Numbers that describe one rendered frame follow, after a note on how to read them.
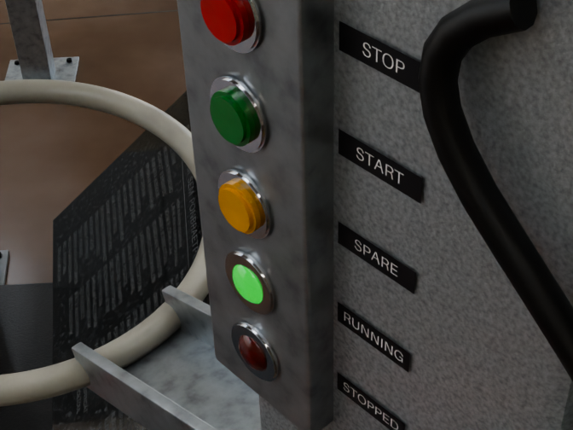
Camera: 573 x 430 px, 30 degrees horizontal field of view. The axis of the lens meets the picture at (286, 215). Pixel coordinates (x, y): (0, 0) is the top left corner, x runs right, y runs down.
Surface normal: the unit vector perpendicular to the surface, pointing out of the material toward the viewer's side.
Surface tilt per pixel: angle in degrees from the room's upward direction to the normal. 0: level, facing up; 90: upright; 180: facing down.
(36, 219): 0
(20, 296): 0
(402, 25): 90
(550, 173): 90
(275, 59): 90
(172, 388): 16
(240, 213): 90
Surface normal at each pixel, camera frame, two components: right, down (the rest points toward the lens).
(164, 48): -0.03, -0.75
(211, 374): -0.22, -0.85
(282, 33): -0.73, 0.47
